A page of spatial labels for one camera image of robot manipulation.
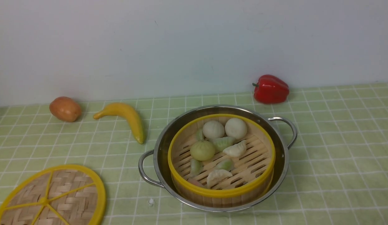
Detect small green dumpling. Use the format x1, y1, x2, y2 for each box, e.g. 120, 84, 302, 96
215, 158, 234, 172

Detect red bell pepper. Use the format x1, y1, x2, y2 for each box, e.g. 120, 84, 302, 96
253, 74, 290, 104

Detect yellow banana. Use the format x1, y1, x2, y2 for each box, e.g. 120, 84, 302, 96
93, 102, 146, 144

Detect woven bamboo steamer lid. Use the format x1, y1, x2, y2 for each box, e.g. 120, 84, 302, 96
0, 165, 107, 225

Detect white crescent dumpling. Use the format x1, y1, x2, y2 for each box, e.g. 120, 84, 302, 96
222, 140, 247, 158
207, 169, 233, 189

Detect white round bun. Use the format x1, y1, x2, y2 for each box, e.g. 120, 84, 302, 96
225, 118, 248, 140
202, 121, 225, 139

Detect yellow-green round bun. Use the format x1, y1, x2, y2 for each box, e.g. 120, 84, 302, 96
190, 140, 216, 161

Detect green checkered table mat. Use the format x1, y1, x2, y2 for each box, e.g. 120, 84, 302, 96
0, 83, 388, 225

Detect bamboo steamer basket yellow rim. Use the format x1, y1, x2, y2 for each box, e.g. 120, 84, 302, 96
168, 114, 276, 208

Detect brown potato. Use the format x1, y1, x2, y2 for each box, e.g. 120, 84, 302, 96
49, 96, 82, 123

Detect green crescent dumpling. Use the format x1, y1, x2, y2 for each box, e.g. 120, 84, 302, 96
210, 137, 236, 152

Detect stainless steel pot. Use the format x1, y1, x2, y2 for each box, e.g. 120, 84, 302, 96
138, 104, 298, 212

